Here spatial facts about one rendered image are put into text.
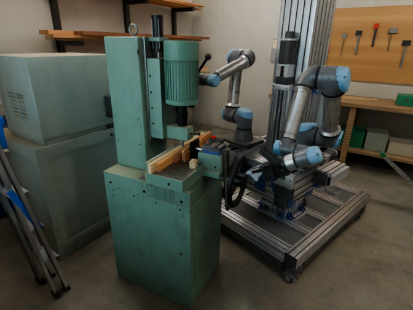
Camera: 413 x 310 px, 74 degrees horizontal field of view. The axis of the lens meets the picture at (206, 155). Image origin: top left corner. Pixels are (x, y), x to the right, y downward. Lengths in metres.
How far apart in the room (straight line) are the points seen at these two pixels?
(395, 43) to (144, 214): 3.71
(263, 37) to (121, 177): 3.64
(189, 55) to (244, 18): 3.56
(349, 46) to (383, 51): 0.41
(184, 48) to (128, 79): 0.35
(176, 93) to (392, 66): 3.41
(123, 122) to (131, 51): 0.38
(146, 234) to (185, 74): 0.93
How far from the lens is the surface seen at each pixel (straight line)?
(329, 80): 1.47
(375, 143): 4.11
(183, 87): 1.40
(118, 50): 1.57
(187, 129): 1.48
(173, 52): 1.39
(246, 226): 2.17
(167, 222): 1.57
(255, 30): 4.82
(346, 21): 4.44
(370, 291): 2.29
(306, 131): 1.76
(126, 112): 1.60
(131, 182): 1.59
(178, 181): 1.30
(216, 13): 5.17
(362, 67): 4.40
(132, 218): 1.72
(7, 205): 1.91
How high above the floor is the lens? 1.50
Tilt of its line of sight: 22 degrees down
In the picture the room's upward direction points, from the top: 1 degrees clockwise
